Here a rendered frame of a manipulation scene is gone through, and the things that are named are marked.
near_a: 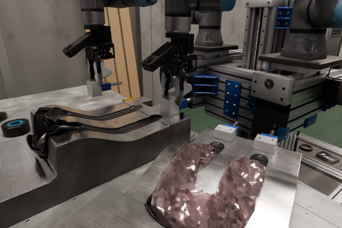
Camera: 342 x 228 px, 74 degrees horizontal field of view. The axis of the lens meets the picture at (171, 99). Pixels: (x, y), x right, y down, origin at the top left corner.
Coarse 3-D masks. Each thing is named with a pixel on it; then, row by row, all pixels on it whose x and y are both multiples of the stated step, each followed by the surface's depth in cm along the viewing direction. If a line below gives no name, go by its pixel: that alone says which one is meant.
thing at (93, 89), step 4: (88, 80) 83; (92, 80) 83; (88, 84) 83; (92, 84) 81; (96, 84) 82; (104, 84) 84; (108, 84) 85; (112, 84) 88; (116, 84) 89; (88, 88) 84; (92, 88) 81; (96, 88) 82; (100, 88) 83; (104, 88) 85; (108, 88) 86; (88, 92) 85; (92, 92) 82; (96, 92) 83; (100, 92) 84; (92, 96) 82; (96, 96) 83
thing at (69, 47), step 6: (84, 36) 77; (90, 36) 76; (78, 42) 75; (84, 42) 76; (90, 42) 77; (66, 48) 74; (72, 48) 74; (78, 48) 75; (66, 54) 75; (72, 54) 75
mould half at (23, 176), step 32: (32, 128) 64; (160, 128) 62; (0, 160) 53; (32, 160) 53; (64, 160) 46; (96, 160) 51; (128, 160) 57; (0, 192) 43; (32, 192) 44; (64, 192) 48; (0, 224) 42
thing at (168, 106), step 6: (162, 96) 71; (168, 96) 71; (162, 102) 71; (168, 102) 68; (174, 102) 69; (186, 102) 73; (162, 108) 71; (168, 108) 69; (174, 108) 69; (180, 108) 72; (168, 114) 69; (174, 114) 70
